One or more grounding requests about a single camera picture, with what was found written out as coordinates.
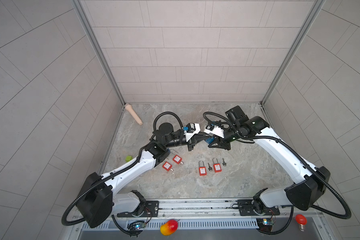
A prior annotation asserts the blue padlock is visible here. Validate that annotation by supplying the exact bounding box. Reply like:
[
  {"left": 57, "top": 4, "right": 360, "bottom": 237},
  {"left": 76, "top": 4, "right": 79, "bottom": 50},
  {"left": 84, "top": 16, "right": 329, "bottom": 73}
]
[{"left": 205, "top": 137, "right": 215, "bottom": 145}]

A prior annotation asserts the red padlock with label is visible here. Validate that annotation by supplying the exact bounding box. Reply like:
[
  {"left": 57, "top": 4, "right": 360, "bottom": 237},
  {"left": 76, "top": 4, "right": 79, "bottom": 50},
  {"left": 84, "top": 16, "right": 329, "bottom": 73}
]
[{"left": 199, "top": 161, "right": 207, "bottom": 176}]

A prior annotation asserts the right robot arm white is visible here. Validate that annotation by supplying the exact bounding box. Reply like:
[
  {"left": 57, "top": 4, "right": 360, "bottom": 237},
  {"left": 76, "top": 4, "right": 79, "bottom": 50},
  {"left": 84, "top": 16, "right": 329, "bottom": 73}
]
[{"left": 203, "top": 106, "right": 352, "bottom": 236}]

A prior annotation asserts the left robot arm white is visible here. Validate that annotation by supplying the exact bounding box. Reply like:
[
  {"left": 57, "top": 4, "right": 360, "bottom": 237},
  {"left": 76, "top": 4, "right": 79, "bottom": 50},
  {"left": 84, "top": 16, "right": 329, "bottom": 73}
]
[{"left": 61, "top": 112, "right": 210, "bottom": 228}]

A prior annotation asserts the green cube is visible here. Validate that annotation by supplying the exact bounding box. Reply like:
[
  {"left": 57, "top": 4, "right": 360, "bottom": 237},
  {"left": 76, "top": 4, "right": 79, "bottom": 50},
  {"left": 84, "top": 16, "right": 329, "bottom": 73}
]
[{"left": 125, "top": 155, "right": 133, "bottom": 163}]

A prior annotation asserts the beige cylinder peg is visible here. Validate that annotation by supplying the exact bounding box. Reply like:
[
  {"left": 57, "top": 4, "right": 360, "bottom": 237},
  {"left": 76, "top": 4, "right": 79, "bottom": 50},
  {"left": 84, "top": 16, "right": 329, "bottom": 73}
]
[{"left": 125, "top": 104, "right": 143, "bottom": 126}]

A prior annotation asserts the red yellow mango toy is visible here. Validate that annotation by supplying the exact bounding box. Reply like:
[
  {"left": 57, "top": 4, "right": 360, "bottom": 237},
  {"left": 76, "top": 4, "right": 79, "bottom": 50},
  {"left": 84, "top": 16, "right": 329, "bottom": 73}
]
[{"left": 160, "top": 220, "right": 179, "bottom": 236}]

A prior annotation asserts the red light bulb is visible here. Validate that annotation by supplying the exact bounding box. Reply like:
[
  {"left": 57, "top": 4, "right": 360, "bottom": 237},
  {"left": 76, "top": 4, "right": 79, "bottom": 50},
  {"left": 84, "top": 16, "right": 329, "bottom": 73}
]
[{"left": 295, "top": 214, "right": 308, "bottom": 232}]

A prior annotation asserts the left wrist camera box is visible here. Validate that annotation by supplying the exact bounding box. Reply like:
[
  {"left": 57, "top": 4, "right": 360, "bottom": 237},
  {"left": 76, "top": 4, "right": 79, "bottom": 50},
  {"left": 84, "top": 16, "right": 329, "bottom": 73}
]
[{"left": 183, "top": 123, "right": 201, "bottom": 142}]

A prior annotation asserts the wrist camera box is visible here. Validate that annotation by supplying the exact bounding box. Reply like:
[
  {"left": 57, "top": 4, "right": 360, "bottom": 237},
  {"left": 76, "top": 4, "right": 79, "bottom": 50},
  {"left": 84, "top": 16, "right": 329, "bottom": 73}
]
[
  {"left": 204, "top": 124, "right": 225, "bottom": 138},
  {"left": 183, "top": 123, "right": 201, "bottom": 142}
]

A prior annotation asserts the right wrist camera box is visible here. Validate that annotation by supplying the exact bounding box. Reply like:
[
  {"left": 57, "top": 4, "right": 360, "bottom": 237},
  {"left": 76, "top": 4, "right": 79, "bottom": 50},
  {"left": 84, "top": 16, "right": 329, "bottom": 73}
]
[{"left": 204, "top": 124, "right": 225, "bottom": 138}]

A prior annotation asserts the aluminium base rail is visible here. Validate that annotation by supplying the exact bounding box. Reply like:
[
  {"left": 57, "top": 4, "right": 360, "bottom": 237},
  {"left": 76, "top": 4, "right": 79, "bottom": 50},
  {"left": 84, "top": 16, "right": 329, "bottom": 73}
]
[{"left": 61, "top": 198, "right": 334, "bottom": 240}]

